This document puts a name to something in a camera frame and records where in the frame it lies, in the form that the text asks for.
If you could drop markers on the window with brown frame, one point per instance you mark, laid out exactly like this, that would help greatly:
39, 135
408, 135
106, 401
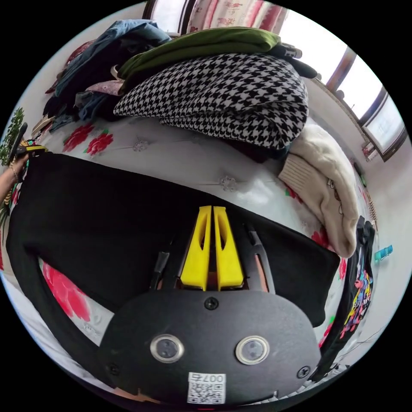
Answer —
167, 16
376, 106

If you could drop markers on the black long pants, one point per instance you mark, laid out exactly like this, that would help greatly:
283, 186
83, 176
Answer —
112, 209

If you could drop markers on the person's left hand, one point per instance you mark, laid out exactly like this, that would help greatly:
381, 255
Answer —
18, 169

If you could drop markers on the green plant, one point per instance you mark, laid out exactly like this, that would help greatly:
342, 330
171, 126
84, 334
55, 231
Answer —
11, 135

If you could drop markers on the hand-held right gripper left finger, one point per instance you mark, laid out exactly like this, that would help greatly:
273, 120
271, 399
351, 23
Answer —
194, 257

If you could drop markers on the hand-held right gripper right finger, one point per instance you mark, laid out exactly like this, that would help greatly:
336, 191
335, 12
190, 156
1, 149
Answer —
229, 260

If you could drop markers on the pile of clothes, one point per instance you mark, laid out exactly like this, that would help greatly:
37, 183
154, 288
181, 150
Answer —
225, 93

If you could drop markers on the black shirt with colourful print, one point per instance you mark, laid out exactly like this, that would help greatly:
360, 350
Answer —
362, 254

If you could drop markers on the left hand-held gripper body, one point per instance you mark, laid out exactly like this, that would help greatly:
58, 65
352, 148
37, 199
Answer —
24, 154

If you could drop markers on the pink floral curtain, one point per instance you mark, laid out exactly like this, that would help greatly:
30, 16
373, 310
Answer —
238, 14

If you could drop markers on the person's left forearm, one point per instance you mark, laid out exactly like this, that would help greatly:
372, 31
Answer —
7, 191

